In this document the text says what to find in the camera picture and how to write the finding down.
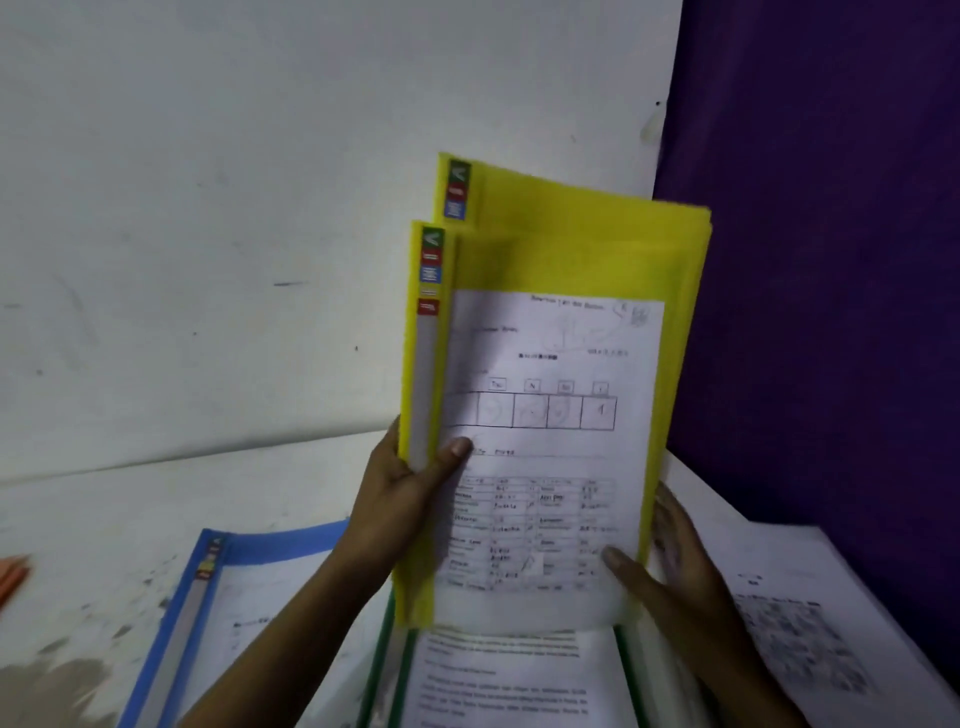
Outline stack of printed white papers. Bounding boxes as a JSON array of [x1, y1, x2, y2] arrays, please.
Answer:
[[654, 450, 960, 728]]

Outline orange pencils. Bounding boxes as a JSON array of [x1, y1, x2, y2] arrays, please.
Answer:
[[0, 554, 33, 613]]

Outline purple curtain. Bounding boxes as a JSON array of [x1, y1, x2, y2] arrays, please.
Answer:
[[651, 0, 960, 695]]

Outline yellow folder with printed sheet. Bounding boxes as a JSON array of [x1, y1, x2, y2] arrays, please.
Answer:
[[393, 219, 695, 631]]

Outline blue plastic folder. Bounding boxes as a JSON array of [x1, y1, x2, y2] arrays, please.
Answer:
[[116, 517, 393, 728]]

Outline person's right forearm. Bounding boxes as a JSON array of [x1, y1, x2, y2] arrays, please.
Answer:
[[678, 628, 813, 728]]

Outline yellow plastic folder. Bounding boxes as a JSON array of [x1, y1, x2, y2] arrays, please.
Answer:
[[435, 153, 713, 571]]

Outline person's left hand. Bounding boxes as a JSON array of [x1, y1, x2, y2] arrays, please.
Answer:
[[351, 416, 474, 585]]

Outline green plastic folder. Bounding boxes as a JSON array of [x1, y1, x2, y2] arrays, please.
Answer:
[[355, 588, 710, 728]]

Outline printed form sheet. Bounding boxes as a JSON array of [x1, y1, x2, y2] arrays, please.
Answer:
[[433, 289, 666, 597]]

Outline white sheet in blue folder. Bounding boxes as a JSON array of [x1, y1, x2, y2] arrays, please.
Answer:
[[177, 553, 354, 728]]

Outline person's right hand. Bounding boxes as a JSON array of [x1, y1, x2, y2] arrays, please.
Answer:
[[603, 483, 750, 678]]

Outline white sheet with text paragraphs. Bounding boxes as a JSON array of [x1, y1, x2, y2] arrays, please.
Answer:
[[399, 626, 640, 728]]

